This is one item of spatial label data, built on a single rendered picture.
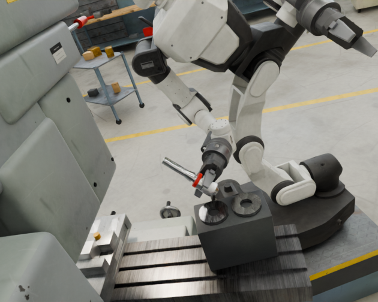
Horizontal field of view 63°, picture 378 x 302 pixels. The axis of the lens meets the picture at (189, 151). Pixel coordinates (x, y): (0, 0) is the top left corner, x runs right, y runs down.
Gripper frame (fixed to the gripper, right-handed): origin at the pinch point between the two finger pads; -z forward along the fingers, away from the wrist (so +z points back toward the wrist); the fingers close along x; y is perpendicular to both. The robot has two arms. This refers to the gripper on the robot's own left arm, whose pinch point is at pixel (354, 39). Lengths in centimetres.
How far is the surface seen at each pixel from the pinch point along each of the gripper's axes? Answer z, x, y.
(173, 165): 5, 20, -52
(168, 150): 172, -110, -186
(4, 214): -15, 63, -49
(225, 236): -15, 5, -59
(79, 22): 34, 50, -32
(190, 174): 1, 15, -51
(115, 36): 722, -199, -296
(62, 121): 5, 53, -44
